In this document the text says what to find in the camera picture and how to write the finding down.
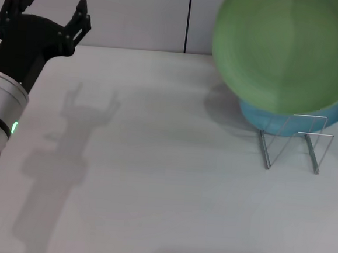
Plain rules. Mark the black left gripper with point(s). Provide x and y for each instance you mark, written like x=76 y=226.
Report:
x=26 y=45

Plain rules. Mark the green round plate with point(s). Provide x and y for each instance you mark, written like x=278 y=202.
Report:
x=286 y=53

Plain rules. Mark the blue round plate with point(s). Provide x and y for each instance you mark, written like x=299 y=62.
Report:
x=251 y=117

